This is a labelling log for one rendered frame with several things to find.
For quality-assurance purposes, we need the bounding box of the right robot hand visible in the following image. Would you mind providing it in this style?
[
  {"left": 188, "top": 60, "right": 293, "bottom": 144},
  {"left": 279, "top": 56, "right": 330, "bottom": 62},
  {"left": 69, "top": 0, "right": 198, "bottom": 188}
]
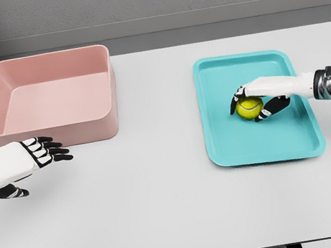
[{"left": 225, "top": 71, "right": 302, "bottom": 127}]

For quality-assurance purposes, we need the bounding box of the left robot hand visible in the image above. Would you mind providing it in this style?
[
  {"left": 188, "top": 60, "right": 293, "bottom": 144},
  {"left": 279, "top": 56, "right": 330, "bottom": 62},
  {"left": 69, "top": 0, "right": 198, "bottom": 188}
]
[{"left": 0, "top": 132, "right": 79, "bottom": 202}]

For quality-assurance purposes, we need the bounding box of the yellow tennis ball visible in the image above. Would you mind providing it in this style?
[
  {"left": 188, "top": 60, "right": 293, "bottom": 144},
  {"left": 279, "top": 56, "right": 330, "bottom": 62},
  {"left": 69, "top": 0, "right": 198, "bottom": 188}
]
[{"left": 235, "top": 95, "right": 266, "bottom": 122}]

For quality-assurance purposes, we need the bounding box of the blue tray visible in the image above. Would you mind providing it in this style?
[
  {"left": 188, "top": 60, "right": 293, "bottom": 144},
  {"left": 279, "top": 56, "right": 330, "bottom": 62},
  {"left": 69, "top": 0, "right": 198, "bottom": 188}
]
[{"left": 190, "top": 40, "right": 329, "bottom": 175}]

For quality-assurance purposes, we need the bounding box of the pink basket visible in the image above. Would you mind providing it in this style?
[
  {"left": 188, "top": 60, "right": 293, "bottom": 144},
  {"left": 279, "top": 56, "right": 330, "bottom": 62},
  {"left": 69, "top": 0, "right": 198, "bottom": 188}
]
[{"left": 0, "top": 43, "right": 124, "bottom": 158}]

